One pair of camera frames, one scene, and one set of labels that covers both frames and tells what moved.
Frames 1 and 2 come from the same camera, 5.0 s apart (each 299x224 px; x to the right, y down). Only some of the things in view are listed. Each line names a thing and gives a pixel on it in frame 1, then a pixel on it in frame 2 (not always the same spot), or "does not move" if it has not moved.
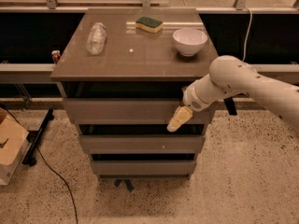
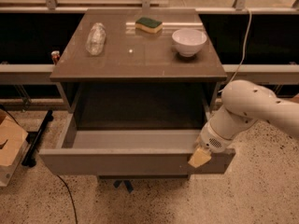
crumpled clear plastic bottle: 95,42 does not move
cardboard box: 15,144 does not move
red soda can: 55,55 does not move
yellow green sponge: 149,24 does not move
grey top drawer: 129,111 to 141,152
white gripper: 192,101 to 212,139
